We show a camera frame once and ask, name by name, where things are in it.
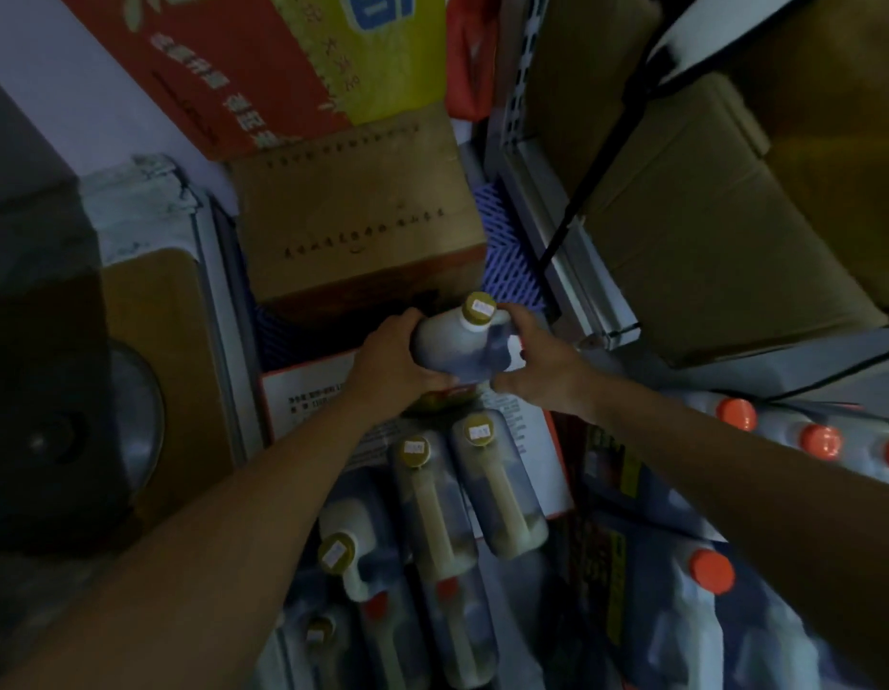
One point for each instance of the person's right hand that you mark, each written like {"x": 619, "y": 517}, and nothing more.
{"x": 548, "y": 370}

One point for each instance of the person's left hand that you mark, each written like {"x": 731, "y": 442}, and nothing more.
{"x": 383, "y": 370}

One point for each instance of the person's right thumb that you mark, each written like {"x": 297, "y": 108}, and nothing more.
{"x": 505, "y": 380}

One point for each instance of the person's left thumb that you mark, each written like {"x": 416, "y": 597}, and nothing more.
{"x": 437, "y": 382}

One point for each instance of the white jug with yellow cap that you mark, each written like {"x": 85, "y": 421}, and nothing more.
{"x": 347, "y": 546}
{"x": 320, "y": 639}
{"x": 462, "y": 344}

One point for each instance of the person's right forearm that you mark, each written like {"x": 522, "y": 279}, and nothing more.
{"x": 746, "y": 495}

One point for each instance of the person's left forearm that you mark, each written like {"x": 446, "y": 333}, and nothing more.
{"x": 221, "y": 553}

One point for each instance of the dark bottle with yellow cap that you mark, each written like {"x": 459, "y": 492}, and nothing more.
{"x": 430, "y": 502}
{"x": 498, "y": 488}

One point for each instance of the blue plastic pallet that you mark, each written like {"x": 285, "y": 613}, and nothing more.
{"x": 505, "y": 251}

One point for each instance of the white and red open carton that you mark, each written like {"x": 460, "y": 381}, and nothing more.
{"x": 308, "y": 398}

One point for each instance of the white metal shelf rack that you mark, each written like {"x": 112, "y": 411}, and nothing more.
{"x": 559, "y": 208}

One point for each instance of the brown printed cardboard box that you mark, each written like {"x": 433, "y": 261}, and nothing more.
{"x": 358, "y": 215}

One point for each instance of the large plain brown cardboard box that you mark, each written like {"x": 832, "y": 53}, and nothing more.
{"x": 710, "y": 237}

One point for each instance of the wooden board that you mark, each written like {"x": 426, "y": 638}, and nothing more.
{"x": 164, "y": 380}

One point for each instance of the round metal lid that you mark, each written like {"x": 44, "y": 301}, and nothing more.
{"x": 135, "y": 409}

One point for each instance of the red plastic bag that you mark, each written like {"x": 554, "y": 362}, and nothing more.
{"x": 473, "y": 53}

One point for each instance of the red and yellow cardboard box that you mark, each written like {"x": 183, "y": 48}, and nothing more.
{"x": 272, "y": 57}

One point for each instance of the dark brown cardboard box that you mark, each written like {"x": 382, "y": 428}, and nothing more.
{"x": 839, "y": 136}

